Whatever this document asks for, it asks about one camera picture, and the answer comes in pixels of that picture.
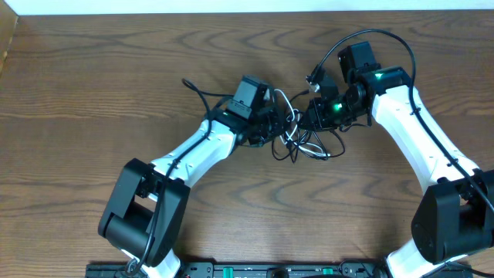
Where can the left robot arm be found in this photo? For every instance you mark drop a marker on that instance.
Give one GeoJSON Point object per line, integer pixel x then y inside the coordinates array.
{"type": "Point", "coordinates": [146, 207]}

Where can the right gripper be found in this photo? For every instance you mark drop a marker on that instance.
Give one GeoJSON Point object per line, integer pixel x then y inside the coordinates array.
{"type": "Point", "coordinates": [320, 122]}

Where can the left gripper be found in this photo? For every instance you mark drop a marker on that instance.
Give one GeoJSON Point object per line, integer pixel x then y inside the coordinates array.
{"type": "Point", "coordinates": [276, 114]}

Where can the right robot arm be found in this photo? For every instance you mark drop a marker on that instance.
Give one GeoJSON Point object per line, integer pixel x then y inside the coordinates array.
{"type": "Point", "coordinates": [454, 218]}

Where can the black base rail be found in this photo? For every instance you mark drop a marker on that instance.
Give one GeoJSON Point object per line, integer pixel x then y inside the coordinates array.
{"type": "Point", "coordinates": [348, 268]}

